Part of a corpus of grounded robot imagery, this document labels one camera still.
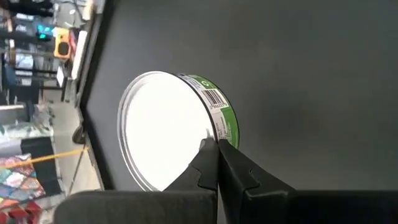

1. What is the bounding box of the yellow strap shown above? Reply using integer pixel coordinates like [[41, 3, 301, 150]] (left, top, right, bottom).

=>
[[0, 147, 90, 170]]

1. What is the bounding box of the black partition panel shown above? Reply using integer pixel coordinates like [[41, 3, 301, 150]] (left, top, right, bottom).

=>
[[20, 136, 63, 197]]

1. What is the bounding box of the green lit device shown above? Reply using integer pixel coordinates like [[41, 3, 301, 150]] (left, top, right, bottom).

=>
[[34, 24, 54, 42]]

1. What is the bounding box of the colourful patchwork cloth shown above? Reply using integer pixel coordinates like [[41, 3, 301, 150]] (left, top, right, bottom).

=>
[[0, 153, 47, 224]]

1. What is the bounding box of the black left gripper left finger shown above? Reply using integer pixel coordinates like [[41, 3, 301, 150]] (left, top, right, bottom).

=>
[[52, 138, 220, 224]]

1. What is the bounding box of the green white tuna can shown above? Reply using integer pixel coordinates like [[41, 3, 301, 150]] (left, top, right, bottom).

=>
[[117, 70, 240, 192]]

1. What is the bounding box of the orange speaker box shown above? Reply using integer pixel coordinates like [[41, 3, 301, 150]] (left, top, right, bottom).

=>
[[52, 26, 72, 60]]

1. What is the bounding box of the pale hanging cloth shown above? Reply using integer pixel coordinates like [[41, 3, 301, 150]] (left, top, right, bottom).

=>
[[0, 121, 53, 141]]

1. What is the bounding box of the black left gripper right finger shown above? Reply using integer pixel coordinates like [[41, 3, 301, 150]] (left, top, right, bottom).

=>
[[218, 139, 398, 224]]

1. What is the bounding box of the white board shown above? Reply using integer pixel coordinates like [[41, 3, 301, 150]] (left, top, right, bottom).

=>
[[70, 29, 89, 81]]

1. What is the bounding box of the black corner bracket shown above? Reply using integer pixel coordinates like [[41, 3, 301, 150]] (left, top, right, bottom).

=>
[[72, 124, 87, 145]]

